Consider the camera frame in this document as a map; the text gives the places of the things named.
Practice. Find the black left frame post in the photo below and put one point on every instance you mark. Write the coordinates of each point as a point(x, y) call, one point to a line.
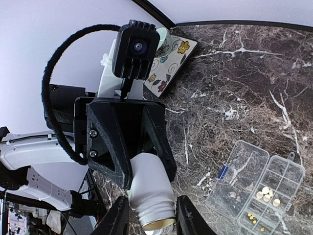
point(155, 13)

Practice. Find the teal bowl on plate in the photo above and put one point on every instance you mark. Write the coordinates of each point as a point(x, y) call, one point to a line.
point(165, 42)

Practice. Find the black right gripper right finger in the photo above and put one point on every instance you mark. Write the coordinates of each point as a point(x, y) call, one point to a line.
point(189, 220)

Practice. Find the white pill bottle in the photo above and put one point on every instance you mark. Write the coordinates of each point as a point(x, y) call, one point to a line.
point(151, 195)

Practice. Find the small yellow pills in organizer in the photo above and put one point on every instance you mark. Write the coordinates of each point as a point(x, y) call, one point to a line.
point(254, 221)

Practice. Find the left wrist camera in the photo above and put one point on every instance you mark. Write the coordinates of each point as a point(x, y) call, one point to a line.
point(129, 61)

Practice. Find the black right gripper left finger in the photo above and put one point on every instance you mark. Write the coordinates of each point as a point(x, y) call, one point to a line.
point(116, 220)

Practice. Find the square floral ceramic plate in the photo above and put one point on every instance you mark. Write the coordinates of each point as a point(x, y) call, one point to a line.
point(165, 69)

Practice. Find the clear plastic pill organizer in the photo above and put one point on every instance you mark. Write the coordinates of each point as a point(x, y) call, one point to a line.
point(247, 170)

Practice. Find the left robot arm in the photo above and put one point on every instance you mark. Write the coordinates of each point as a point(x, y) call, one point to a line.
point(19, 153)

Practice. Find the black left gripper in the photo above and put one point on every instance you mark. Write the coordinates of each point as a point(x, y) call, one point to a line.
point(111, 131)

